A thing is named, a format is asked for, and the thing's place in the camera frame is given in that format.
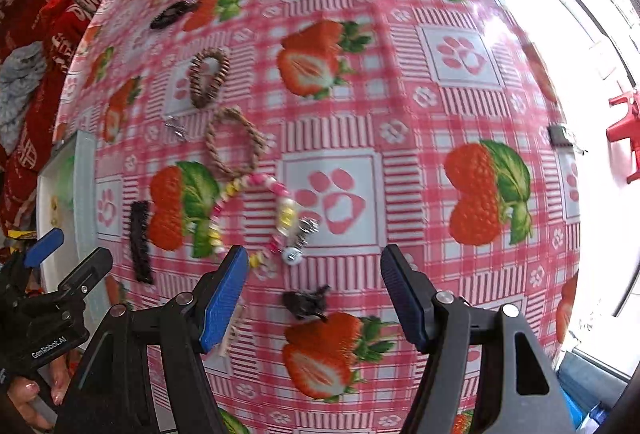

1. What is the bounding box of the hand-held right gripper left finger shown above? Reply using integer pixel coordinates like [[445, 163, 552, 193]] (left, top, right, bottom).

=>
[[61, 245, 250, 434]]

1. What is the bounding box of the grey knit cloth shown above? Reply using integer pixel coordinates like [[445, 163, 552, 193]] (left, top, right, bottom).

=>
[[0, 40, 47, 156]]

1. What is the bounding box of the brown striped hair tie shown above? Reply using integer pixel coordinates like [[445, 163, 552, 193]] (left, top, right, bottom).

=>
[[188, 48, 232, 110]]

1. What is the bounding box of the pink strawberry print tablecloth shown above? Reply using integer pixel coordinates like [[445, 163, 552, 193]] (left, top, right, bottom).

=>
[[54, 0, 585, 434]]

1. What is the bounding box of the gold bunny ear hair clip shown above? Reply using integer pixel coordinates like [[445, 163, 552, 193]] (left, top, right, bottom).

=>
[[215, 301, 247, 359]]

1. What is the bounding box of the black table edge clip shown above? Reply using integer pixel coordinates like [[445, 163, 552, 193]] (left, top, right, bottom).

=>
[[547, 124, 577, 147]]

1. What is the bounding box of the red plastic stool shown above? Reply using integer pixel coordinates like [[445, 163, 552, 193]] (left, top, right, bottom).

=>
[[607, 88, 640, 156]]

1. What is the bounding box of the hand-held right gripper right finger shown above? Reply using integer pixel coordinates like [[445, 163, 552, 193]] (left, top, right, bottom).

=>
[[380, 243, 577, 434]]

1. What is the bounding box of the long black hair clip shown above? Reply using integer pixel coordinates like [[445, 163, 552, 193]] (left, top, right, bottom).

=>
[[129, 200, 156, 286]]

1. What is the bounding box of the black oval hair clip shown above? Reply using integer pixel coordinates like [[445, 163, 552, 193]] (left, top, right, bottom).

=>
[[149, 1, 199, 31]]

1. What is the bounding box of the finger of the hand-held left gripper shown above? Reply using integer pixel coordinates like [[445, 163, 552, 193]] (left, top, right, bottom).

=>
[[56, 247, 114, 311], [24, 228, 65, 268]]

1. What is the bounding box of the person's left hand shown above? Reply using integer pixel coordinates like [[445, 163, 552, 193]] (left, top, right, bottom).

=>
[[0, 355, 72, 432]]

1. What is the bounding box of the colourful beaded bracelet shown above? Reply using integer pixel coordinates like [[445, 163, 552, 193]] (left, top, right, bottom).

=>
[[209, 172, 321, 271]]

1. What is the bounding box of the white foam box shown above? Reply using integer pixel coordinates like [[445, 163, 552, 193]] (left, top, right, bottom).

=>
[[36, 130, 98, 297]]

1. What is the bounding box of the red printed blanket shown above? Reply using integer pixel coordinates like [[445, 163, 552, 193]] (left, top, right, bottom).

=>
[[0, 0, 135, 237]]

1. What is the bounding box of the braided rope bracelet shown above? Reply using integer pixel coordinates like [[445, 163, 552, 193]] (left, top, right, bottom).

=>
[[205, 107, 266, 180]]

